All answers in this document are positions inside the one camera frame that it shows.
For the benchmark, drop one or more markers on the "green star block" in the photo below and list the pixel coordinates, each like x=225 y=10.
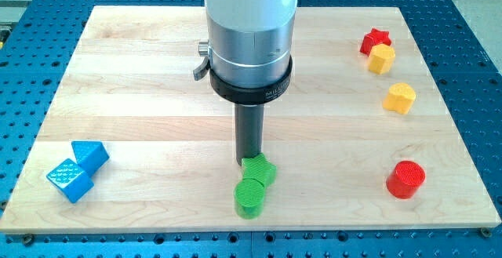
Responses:
x=260 y=169

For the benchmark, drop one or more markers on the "green cylinder block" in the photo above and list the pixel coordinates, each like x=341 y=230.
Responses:
x=249 y=198

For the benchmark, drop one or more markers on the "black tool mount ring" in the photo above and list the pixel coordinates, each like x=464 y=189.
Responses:
x=253 y=96

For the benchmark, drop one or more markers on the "red cylinder block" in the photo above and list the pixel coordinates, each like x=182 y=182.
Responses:
x=405 y=179

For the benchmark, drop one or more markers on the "red star block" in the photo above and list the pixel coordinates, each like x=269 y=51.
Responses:
x=374 y=37

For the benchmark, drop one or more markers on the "light wooden board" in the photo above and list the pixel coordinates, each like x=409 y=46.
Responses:
x=360 y=139

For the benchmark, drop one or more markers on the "yellow hexagon block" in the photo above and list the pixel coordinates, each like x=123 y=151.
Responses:
x=381 y=58

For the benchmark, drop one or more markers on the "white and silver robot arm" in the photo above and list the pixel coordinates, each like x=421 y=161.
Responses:
x=248 y=60

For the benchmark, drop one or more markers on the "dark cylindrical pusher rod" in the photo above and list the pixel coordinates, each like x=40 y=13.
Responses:
x=249 y=121

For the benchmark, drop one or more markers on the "yellow heart block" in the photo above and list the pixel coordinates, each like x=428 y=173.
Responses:
x=400 y=98

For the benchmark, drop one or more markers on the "blue cube block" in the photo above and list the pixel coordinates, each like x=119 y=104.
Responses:
x=71 y=180

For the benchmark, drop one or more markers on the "blue triangular prism block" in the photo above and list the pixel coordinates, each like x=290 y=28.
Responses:
x=90 y=155

